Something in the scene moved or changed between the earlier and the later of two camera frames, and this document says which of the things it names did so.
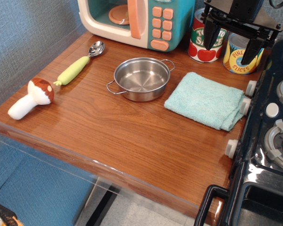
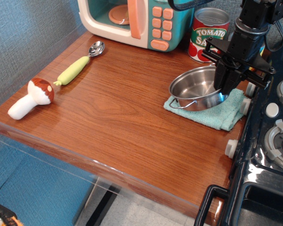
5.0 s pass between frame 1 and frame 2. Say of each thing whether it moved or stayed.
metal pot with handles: moved
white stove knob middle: stayed
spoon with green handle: stayed
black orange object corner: stayed
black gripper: moved
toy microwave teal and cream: stayed
